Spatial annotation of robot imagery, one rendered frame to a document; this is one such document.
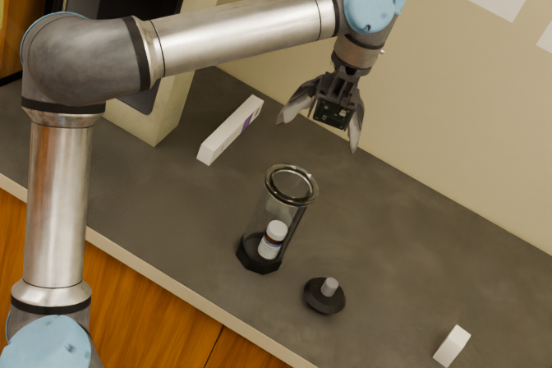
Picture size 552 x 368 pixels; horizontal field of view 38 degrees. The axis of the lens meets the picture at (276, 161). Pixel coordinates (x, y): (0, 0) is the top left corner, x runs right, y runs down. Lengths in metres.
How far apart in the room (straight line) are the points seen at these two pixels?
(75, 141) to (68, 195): 0.08
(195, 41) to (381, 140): 1.15
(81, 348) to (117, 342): 0.80
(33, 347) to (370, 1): 0.64
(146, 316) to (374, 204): 0.61
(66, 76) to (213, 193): 0.84
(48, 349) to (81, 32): 0.41
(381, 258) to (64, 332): 0.92
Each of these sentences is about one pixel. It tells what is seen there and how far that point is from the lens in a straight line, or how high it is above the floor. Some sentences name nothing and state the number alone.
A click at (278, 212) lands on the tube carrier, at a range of 1.54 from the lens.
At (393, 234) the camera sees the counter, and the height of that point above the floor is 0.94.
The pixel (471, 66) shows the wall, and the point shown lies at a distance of 1.94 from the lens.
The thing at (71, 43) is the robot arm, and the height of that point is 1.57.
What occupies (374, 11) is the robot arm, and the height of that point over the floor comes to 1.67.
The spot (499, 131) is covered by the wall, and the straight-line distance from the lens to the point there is 2.01.
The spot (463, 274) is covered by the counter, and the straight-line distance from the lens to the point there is 1.92.
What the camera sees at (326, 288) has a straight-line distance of 1.63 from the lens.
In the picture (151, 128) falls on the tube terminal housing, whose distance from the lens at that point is 1.83.
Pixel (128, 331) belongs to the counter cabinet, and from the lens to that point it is 1.84.
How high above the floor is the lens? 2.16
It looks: 39 degrees down
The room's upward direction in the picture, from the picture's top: 24 degrees clockwise
